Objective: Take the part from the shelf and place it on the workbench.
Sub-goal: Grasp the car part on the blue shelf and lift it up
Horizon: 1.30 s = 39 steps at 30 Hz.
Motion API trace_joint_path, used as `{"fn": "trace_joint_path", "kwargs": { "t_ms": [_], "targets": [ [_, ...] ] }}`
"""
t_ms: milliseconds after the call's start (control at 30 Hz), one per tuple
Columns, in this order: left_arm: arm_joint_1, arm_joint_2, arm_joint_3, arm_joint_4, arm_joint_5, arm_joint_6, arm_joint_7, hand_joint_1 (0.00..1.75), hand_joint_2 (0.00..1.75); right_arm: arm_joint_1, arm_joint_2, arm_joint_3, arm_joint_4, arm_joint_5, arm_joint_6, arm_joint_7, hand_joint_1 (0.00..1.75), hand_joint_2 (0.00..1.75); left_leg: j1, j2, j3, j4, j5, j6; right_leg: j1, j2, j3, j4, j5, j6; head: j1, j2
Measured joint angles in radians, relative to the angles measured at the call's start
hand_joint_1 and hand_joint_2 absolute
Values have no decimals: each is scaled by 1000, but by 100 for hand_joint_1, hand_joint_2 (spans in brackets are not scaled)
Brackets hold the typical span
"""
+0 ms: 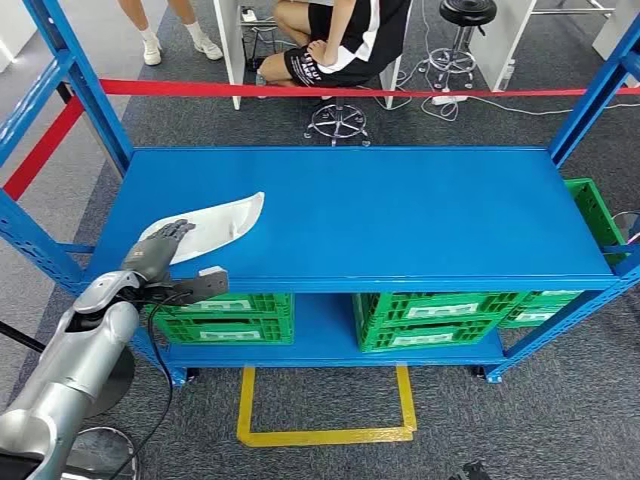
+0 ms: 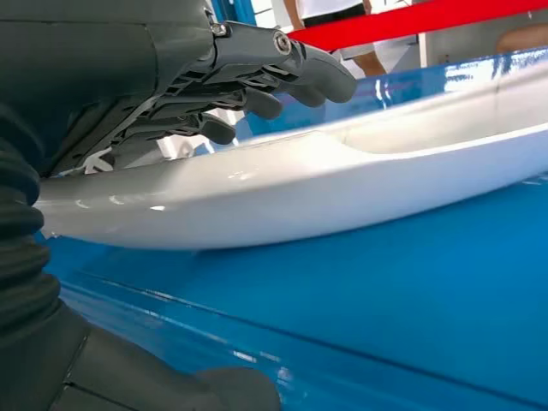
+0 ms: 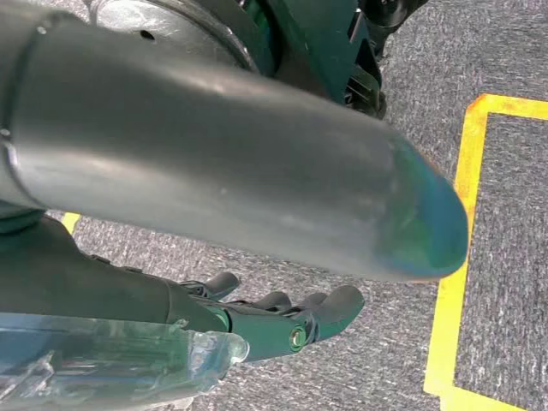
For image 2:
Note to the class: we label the person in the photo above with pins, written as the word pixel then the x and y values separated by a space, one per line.
pixel 372 63

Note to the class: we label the red barrier belt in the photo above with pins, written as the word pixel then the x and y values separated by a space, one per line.
pixel 407 22

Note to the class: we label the blue metal shelf rack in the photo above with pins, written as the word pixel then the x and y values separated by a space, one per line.
pixel 385 312

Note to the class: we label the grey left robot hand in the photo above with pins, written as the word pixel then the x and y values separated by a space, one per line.
pixel 85 68

